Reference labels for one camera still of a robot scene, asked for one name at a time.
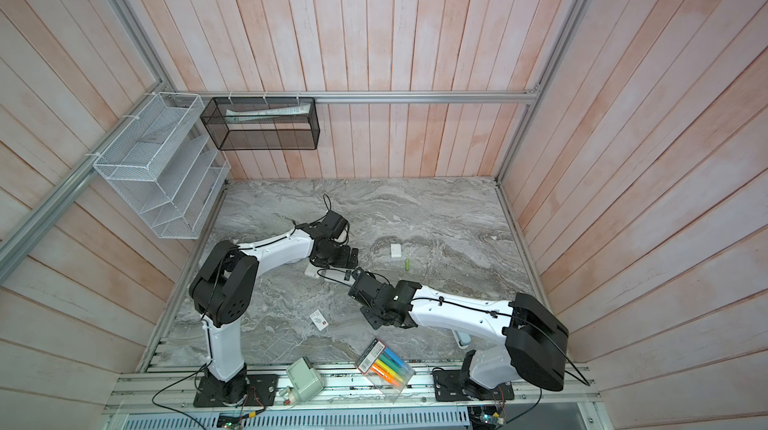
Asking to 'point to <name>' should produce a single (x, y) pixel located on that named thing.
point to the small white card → (319, 320)
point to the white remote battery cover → (395, 250)
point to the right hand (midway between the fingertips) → (375, 304)
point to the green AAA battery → (407, 264)
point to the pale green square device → (305, 380)
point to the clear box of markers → (386, 369)
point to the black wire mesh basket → (262, 123)
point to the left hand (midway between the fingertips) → (344, 266)
